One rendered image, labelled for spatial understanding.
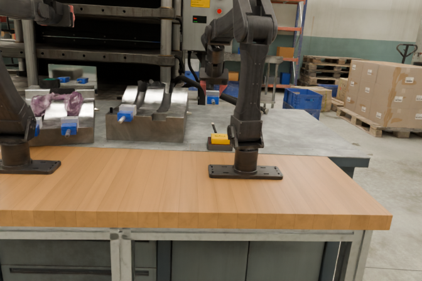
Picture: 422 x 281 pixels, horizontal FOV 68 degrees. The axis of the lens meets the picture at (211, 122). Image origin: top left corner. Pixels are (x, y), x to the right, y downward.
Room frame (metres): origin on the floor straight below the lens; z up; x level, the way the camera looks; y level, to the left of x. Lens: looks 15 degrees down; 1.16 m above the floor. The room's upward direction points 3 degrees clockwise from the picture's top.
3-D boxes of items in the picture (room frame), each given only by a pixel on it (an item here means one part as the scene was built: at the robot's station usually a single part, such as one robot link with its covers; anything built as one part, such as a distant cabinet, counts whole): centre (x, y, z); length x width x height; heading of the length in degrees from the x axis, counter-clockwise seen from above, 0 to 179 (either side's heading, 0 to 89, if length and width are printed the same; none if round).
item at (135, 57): (2.11, 0.86, 0.96); 1.29 x 0.83 x 0.18; 93
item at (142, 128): (1.25, 0.23, 0.87); 0.50 x 0.26 x 0.14; 3
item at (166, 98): (1.24, 0.24, 0.92); 0.35 x 0.16 x 0.09; 3
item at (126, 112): (0.98, 0.28, 0.89); 0.13 x 0.05 x 0.05; 3
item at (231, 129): (0.80, -0.09, 0.90); 0.09 x 0.06 x 0.06; 109
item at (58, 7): (1.02, 0.52, 1.25); 0.07 x 0.06 x 0.11; 94
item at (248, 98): (0.81, -0.10, 1.05); 0.07 x 0.06 x 0.33; 109
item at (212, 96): (1.11, 0.00, 0.94); 0.13 x 0.05 x 0.05; 3
